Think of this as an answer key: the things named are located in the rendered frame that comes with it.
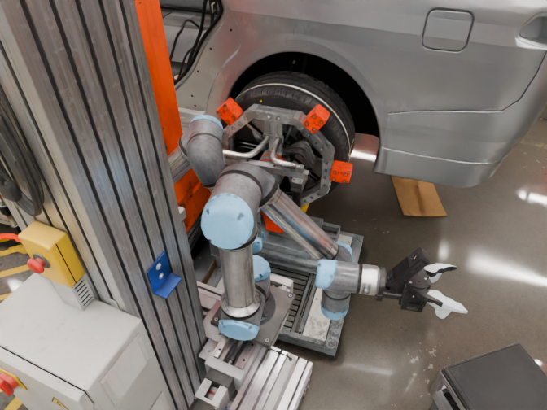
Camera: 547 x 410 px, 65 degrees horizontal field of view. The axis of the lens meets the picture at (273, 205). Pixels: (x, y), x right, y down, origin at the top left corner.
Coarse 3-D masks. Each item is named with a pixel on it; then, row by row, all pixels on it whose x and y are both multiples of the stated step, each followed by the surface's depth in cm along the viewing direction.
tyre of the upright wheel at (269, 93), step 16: (256, 80) 207; (272, 80) 199; (288, 80) 197; (304, 80) 199; (240, 96) 200; (256, 96) 193; (272, 96) 191; (288, 96) 189; (304, 96) 189; (320, 96) 195; (336, 96) 202; (304, 112) 191; (336, 112) 197; (224, 128) 211; (336, 128) 192; (352, 128) 210; (336, 144) 196; (352, 144) 212
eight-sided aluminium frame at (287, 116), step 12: (252, 108) 190; (264, 108) 191; (276, 108) 190; (240, 120) 195; (276, 120) 188; (288, 120) 188; (300, 120) 185; (228, 132) 203; (300, 132) 188; (228, 144) 206; (312, 144) 191; (324, 144) 190; (324, 156) 192; (324, 168) 197; (324, 180) 201; (312, 192) 210; (324, 192) 206; (300, 204) 216
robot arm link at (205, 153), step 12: (192, 144) 135; (204, 144) 134; (216, 144) 136; (192, 156) 134; (204, 156) 133; (216, 156) 135; (204, 168) 134; (216, 168) 135; (204, 180) 136; (216, 180) 136
